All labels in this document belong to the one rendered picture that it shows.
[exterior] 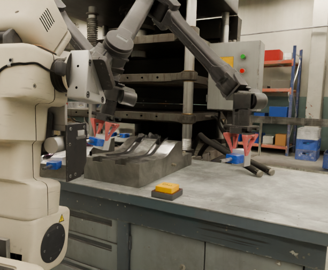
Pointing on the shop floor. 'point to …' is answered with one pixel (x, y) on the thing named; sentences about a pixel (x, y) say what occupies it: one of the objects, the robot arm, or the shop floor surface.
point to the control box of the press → (248, 59)
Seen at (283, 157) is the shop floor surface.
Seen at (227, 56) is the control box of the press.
